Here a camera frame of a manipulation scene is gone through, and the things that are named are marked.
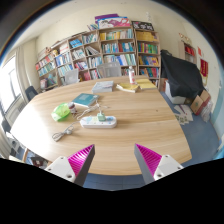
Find small dark jar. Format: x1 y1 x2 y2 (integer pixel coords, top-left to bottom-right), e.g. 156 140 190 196
68 102 76 114

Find papers on floor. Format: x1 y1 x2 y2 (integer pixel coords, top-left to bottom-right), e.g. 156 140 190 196
174 105 193 125

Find wooden bookshelf with books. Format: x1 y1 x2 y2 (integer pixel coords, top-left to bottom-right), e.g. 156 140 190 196
35 26 161 89

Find red hanging banner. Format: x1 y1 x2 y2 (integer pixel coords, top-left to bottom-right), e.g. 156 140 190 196
200 59 208 77

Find black cloth covered object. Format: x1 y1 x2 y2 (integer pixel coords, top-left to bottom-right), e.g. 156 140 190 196
161 50 204 98

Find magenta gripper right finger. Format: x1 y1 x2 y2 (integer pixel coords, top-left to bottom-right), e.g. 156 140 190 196
134 144 183 184

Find white power strip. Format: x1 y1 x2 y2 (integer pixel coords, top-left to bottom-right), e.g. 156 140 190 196
80 116 117 128

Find dark blue chair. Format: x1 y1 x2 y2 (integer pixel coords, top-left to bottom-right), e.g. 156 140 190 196
25 86 37 101

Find colourful boxes atop shelf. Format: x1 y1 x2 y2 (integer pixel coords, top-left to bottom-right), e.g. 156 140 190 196
88 14 130 31

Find cardboard box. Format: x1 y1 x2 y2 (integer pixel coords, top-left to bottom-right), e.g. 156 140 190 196
190 90 211 115

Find grey book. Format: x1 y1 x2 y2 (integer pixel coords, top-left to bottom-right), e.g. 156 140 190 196
92 81 114 93

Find teal book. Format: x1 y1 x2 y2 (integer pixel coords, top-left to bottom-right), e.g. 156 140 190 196
72 93 99 107

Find white storage box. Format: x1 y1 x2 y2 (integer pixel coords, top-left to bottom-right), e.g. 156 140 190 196
164 80 187 105

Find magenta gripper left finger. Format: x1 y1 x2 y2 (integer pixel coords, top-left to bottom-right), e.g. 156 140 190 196
46 144 95 186

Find grey power strip cord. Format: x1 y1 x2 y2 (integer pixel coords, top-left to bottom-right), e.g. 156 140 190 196
51 121 82 143

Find small wall cabinet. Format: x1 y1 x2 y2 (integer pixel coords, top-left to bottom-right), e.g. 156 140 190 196
179 41 197 64

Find clear water bottle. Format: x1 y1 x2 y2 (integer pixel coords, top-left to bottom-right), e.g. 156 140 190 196
128 66 136 84

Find green white charger plug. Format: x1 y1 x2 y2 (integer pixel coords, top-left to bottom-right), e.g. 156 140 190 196
97 113 106 121

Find white charger cable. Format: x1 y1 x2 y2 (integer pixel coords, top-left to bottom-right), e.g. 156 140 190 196
76 102 109 121

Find yellow paper pad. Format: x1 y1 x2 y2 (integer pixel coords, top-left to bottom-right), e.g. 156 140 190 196
136 79 156 90

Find white chair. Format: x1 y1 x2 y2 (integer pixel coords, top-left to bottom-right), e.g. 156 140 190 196
65 69 80 85

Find grey mesh chair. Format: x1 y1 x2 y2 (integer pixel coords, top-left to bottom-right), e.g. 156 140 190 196
97 62 121 78

